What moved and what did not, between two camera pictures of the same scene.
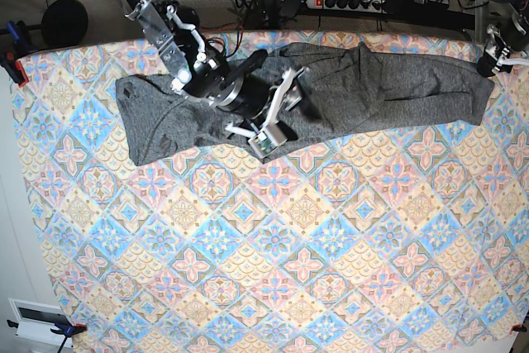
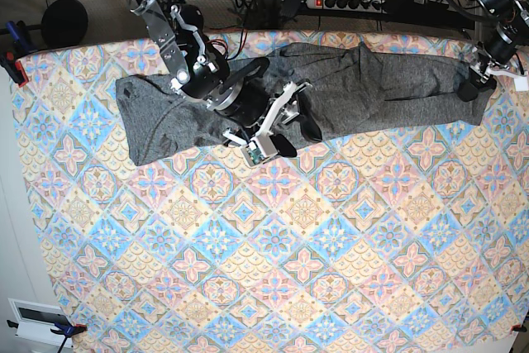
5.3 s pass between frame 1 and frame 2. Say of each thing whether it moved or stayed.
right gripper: moved
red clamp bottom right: stayed
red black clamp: stayed
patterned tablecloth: stayed
